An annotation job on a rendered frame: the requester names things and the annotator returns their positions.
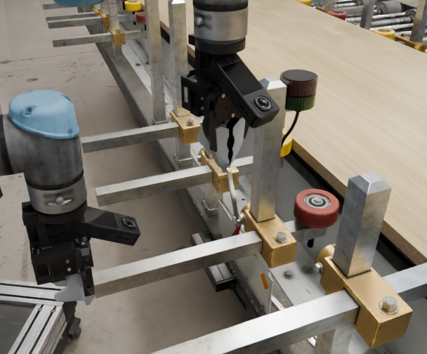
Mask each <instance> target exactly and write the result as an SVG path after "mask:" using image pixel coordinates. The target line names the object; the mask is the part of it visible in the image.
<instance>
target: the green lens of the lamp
mask: <svg viewBox="0 0 427 354"><path fill-rule="evenodd" d="M315 96H316V92H315V93H314V94H313V95H312V96H309V97H305V98H295V97H290V96H286V103H285V109H287V110H293V111H305V110H309V109H312V108H313V107H314V105H315Z"/></svg>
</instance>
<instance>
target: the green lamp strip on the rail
mask: <svg viewBox="0 0 427 354"><path fill-rule="evenodd" d="M200 235H201V236H202V239H203V240H204V242H205V243H208V242H212V240H211V238H210V237H209V234H208V233H207V232H206V231H204V232H200ZM217 266H218V268H219V270H220V271H221V273H222V275H223V277H224V278H225V280H227V279H230V278H233V276H231V273H230V271H229V270H228V267H227V266H226V264H225V263H221V264H218V265H217Z"/></svg>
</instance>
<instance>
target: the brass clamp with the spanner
mask: <svg viewBox="0 0 427 354"><path fill-rule="evenodd" d="M240 213H243V214H244V217H245V225H244V231H245V232H251V231H254V230H255V231H256V232H257V233H258V234H259V236H260V237H261V239H262V240H263V243H262V252H261V253H260V255H261V256H262V257H263V259H264V261H265V262H266V263H267V264H268V266H269V268H270V269H271V268H276V267H278V266H283V265H286V264H288V263H293V262H294V260H295V255H296V245H297V241H296V240H295V238H294V237H293V236H292V234H291V233H290V232H289V231H288V230H287V229H286V227H285V226H284V225H283V223H282V222H281V221H280V219H279V218H278V217H277V216H276V215H275V217H274V218H271V219H268V220H265V221H261V222H257V221H256V219H255V218H254V217H253V216H252V214H251V213H250V203H248V204H247V205H245V206H244V207H243V208H242V210H241V212H240ZM278 232H284V233H285V234H287V236H286V238H287V241H286V242H285V243H284V244H280V243H277V242H276V241H275V237H276V236H277V233H278Z"/></svg>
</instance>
